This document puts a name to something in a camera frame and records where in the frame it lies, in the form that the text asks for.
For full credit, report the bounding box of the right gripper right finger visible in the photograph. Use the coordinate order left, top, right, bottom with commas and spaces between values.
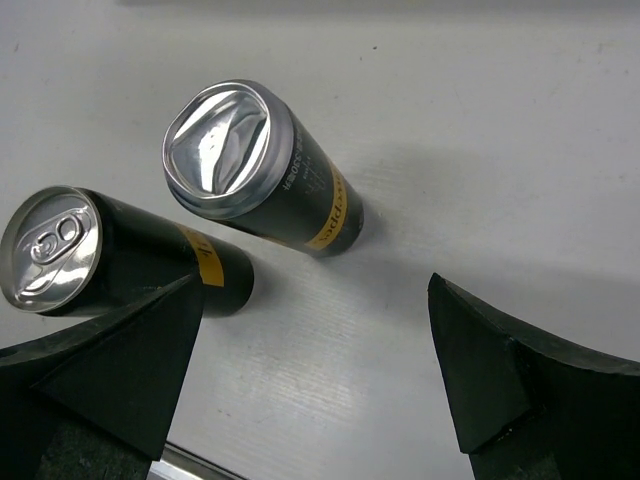
428, 274, 639, 479

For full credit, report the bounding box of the aluminium front rail frame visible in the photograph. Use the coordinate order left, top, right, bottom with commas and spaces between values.
147, 442, 247, 480

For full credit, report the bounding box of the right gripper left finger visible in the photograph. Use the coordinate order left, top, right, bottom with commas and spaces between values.
1, 275, 204, 479

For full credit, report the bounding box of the black yellow can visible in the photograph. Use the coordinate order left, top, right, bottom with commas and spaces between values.
1, 186, 254, 317
162, 80, 364, 257

